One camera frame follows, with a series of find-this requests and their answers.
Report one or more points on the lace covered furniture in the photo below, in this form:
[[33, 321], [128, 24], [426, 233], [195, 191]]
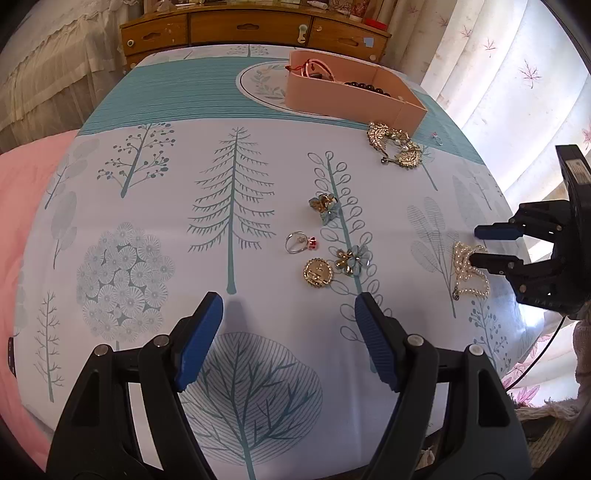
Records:
[[59, 63]]

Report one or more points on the silver ring red stone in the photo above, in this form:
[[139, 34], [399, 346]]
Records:
[[298, 242]]

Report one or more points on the wooden desk with drawers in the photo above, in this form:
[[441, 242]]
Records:
[[271, 23]]

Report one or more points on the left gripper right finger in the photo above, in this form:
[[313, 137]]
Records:
[[481, 437]]

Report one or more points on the floral white curtain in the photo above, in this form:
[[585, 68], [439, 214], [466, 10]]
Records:
[[504, 87]]

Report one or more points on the red box on desk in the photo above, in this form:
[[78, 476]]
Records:
[[375, 24]]

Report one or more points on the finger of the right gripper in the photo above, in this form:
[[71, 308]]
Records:
[[503, 267], [508, 228]]

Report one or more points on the tree print tablecloth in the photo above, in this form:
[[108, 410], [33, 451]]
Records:
[[187, 179]]

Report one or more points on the gold leaf brooch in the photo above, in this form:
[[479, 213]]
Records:
[[394, 145]]

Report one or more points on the blue flower earring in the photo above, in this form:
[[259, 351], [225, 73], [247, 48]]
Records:
[[327, 206], [354, 260]]

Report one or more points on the pink open jewelry box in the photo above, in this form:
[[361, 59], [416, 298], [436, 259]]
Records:
[[350, 89]]

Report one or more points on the silver ring pink gem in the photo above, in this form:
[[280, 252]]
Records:
[[436, 138]]

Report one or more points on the gold round pendant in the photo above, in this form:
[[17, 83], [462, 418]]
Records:
[[318, 273]]

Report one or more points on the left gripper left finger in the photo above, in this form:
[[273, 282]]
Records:
[[95, 437]]

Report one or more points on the pink blanket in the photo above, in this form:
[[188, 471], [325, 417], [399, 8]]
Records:
[[25, 173]]

